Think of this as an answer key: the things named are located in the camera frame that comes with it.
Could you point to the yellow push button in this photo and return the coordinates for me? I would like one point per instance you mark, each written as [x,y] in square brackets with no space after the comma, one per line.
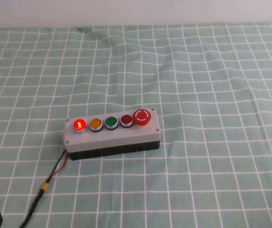
[95,124]

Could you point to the grey black button control box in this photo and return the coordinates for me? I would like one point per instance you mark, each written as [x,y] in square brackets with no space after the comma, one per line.
[117,140]

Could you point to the green push button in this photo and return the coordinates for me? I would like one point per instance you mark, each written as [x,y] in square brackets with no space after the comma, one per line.
[111,122]

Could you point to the dark red push button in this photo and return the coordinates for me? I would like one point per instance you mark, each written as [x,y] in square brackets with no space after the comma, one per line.
[126,120]

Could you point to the red mushroom emergency stop button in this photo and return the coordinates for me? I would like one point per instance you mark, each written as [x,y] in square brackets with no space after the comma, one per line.
[142,116]

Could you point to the lit red indicator light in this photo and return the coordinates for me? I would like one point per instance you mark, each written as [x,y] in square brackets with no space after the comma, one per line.
[79,124]

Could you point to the green white checked tablecloth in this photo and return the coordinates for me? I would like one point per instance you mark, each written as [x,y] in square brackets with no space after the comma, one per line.
[197,95]

